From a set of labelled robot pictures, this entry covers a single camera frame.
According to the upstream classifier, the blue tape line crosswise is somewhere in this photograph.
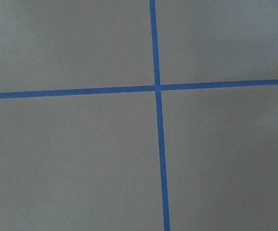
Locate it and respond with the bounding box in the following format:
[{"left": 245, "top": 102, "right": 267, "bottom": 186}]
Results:
[{"left": 0, "top": 79, "right": 278, "bottom": 99}]

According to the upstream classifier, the blue tape line lengthwise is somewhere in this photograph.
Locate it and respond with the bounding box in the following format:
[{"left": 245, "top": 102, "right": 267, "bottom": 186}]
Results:
[{"left": 149, "top": 0, "right": 171, "bottom": 231}]

